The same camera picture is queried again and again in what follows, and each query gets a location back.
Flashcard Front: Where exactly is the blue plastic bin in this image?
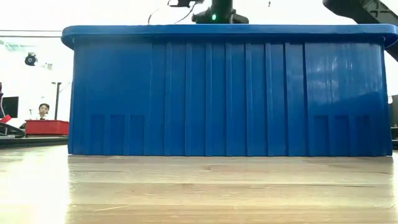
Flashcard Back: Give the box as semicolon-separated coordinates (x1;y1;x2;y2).
60;24;398;157

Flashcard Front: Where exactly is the red plastic bin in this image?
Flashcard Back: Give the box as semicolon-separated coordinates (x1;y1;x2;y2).
24;119;70;137

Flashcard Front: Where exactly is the thin metal stand pole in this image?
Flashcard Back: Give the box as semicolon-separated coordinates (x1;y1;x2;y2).
51;81;62;121

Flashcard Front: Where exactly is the person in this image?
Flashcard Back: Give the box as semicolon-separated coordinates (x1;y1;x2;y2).
30;103;52;121

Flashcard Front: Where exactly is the black computer monitor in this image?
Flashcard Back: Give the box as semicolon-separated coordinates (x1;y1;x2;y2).
1;96;19;119

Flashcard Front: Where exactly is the black ceiling camera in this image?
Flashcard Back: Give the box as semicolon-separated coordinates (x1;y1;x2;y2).
24;52;39;67

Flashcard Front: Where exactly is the black metal table frame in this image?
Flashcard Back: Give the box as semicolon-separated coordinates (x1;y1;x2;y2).
0;136;69;149

